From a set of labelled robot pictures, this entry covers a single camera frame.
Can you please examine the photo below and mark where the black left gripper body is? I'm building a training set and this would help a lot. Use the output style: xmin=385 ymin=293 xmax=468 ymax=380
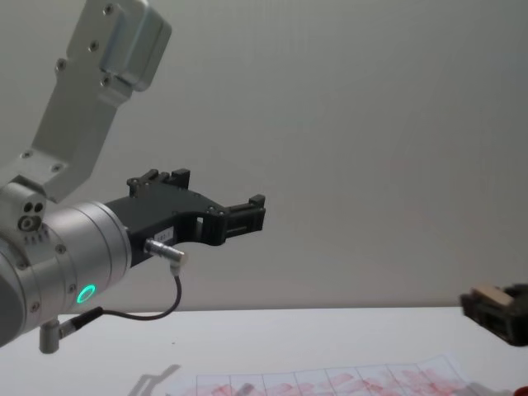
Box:
xmin=105 ymin=187 xmax=214 ymax=270

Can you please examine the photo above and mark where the small tan block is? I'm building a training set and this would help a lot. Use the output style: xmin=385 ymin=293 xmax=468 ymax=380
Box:
xmin=473 ymin=284 xmax=512 ymax=309

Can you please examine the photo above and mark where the white table cloth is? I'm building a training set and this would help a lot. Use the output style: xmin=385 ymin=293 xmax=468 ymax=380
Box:
xmin=0 ymin=306 xmax=528 ymax=396

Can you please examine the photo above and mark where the paper sheet with red marks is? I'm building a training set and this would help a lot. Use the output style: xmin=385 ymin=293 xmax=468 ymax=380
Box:
xmin=163 ymin=350 xmax=476 ymax=396

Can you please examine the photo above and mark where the thin dark gripper cable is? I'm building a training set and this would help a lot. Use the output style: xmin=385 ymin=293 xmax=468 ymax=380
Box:
xmin=57 ymin=238 xmax=192 ymax=336

